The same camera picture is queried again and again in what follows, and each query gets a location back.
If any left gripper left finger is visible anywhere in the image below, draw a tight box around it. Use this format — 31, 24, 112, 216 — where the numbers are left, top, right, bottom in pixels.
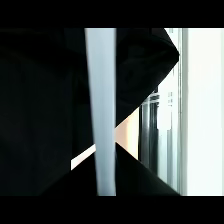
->
43, 150, 99, 197

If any black garment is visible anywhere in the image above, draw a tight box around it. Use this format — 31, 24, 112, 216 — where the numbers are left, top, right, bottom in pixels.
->
0, 27, 181, 197

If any white clothes hanger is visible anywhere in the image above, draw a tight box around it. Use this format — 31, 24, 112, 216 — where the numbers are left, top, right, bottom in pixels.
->
84, 27, 118, 197

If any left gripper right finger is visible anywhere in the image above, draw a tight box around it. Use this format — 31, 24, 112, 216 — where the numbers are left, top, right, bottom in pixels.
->
114, 142, 181, 197

